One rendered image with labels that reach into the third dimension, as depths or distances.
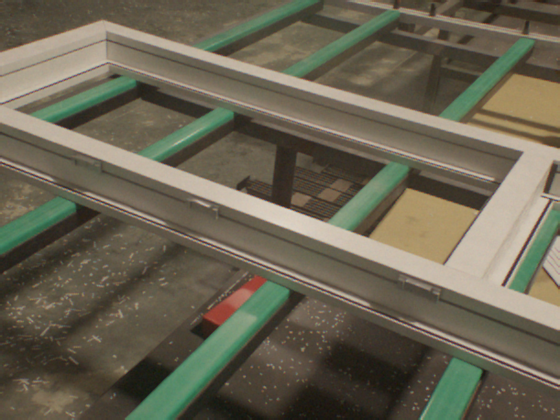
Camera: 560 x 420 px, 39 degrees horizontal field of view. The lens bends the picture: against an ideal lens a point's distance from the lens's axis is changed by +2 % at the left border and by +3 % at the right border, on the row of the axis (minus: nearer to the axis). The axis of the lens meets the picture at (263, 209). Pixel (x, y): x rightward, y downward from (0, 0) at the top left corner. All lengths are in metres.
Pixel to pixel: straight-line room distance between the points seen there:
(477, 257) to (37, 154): 0.62
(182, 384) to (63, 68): 0.82
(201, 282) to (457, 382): 1.61
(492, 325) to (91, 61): 0.95
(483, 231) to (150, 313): 1.44
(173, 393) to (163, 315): 1.48
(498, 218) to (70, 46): 0.84
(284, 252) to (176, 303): 1.39
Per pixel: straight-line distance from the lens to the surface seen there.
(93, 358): 2.17
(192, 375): 0.84
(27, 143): 1.18
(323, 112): 1.36
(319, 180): 2.38
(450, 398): 0.87
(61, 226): 1.11
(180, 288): 2.40
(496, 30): 2.10
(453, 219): 1.65
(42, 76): 1.47
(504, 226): 1.05
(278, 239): 0.97
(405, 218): 1.61
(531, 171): 1.21
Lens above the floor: 1.44
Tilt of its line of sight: 31 degrees down
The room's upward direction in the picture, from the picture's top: 6 degrees clockwise
